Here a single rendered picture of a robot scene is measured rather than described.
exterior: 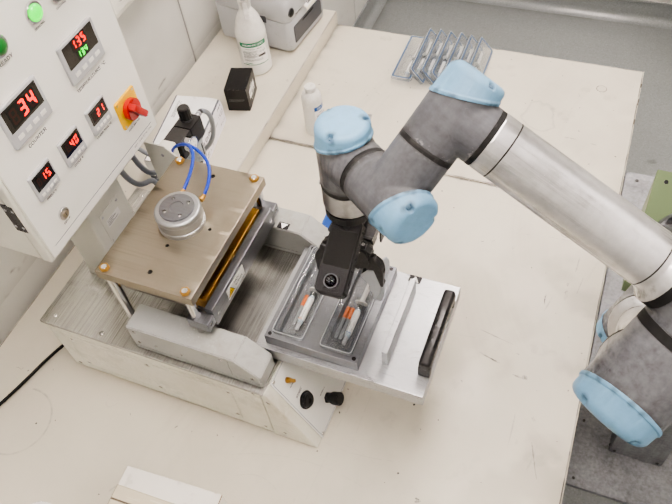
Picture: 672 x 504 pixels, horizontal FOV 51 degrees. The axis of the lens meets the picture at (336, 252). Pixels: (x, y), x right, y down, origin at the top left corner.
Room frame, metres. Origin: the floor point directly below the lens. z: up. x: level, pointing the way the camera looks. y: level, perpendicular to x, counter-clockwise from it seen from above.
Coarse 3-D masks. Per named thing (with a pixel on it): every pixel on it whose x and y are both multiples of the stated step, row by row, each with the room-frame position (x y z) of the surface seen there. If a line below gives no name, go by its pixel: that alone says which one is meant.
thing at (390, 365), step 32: (416, 288) 0.69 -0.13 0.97; (448, 288) 0.68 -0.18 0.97; (384, 320) 0.63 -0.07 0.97; (416, 320) 0.62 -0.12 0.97; (448, 320) 0.61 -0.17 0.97; (288, 352) 0.60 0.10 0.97; (384, 352) 0.55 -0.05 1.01; (416, 352) 0.56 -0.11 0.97; (384, 384) 0.51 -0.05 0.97; (416, 384) 0.51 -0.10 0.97
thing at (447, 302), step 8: (448, 296) 0.64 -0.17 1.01; (440, 304) 0.62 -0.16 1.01; (448, 304) 0.62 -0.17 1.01; (440, 312) 0.61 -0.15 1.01; (448, 312) 0.61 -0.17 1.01; (440, 320) 0.59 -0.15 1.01; (432, 328) 0.58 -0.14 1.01; (440, 328) 0.58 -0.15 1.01; (432, 336) 0.56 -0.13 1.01; (440, 336) 0.57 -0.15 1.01; (432, 344) 0.55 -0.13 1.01; (424, 352) 0.54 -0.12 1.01; (432, 352) 0.54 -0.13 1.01; (424, 360) 0.52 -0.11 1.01; (432, 360) 0.53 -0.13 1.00; (424, 368) 0.52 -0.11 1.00; (424, 376) 0.52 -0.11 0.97
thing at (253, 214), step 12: (252, 216) 0.83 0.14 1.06; (240, 228) 0.80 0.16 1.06; (240, 240) 0.78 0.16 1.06; (228, 252) 0.75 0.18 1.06; (228, 264) 0.73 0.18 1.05; (216, 276) 0.71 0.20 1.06; (132, 288) 0.73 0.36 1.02; (204, 288) 0.69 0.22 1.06; (168, 300) 0.70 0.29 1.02; (204, 300) 0.66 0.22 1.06
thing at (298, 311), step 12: (312, 252) 0.77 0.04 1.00; (312, 264) 0.75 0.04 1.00; (300, 276) 0.72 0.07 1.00; (312, 276) 0.72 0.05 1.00; (300, 288) 0.70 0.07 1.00; (312, 288) 0.69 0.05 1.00; (288, 300) 0.68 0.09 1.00; (300, 300) 0.67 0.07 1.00; (312, 300) 0.67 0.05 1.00; (288, 312) 0.65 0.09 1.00; (300, 312) 0.65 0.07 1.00; (312, 312) 0.65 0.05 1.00; (276, 324) 0.63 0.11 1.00; (288, 324) 0.63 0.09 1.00; (300, 324) 0.63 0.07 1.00; (300, 336) 0.60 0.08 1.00
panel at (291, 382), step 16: (288, 368) 0.60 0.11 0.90; (304, 368) 0.62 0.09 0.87; (272, 384) 0.57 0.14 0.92; (288, 384) 0.58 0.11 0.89; (304, 384) 0.59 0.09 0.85; (320, 384) 0.61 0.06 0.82; (336, 384) 0.62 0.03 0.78; (288, 400) 0.56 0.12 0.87; (320, 400) 0.59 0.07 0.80; (304, 416) 0.55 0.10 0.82; (320, 416) 0.56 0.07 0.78; (320, 432) 0.54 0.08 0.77
